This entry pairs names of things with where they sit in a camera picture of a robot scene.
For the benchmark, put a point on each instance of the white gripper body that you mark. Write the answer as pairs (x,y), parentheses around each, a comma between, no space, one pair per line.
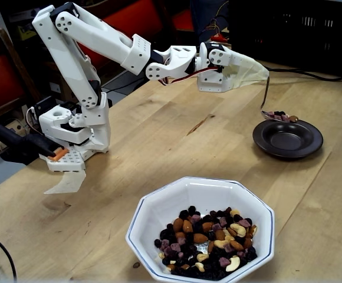
(224,68)

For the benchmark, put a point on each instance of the white pivoting gripper finger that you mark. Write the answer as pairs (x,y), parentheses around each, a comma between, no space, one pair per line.
(219,57)

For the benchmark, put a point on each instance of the beige masking tape wrap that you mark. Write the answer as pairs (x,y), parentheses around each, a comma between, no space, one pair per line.
(247,72)

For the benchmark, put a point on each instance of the bent metal spoon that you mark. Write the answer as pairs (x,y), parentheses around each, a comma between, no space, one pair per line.
(266,114)

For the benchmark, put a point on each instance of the scooped trail mix portion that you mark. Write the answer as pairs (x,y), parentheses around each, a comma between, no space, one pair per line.
(286,117)

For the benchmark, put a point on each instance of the white octagonal bowl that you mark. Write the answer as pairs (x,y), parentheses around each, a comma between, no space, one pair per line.
(188,194)

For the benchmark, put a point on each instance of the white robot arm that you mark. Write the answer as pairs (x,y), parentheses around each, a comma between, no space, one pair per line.
(67,67)

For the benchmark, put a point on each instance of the dark brown plate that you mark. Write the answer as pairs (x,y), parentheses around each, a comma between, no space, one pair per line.
(287,140)

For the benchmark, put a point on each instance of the red alligator clip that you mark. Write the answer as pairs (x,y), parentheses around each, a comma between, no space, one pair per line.
(219,37)

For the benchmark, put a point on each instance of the blue cloth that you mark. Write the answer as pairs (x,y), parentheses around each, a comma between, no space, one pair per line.
(203,17)

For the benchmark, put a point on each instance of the black plastic crate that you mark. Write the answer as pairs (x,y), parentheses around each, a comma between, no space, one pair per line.
(292,35)

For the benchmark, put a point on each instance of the trail mix pile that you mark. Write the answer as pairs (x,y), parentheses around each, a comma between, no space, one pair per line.
(206,236)

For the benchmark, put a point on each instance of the beige tape sheet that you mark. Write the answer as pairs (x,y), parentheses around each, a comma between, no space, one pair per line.
(67,184)

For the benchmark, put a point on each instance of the black orange bar clamp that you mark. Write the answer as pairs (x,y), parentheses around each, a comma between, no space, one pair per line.
(20,144)

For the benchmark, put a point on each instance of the white carton blue logo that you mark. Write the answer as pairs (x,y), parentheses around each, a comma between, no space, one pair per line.
(20,14)

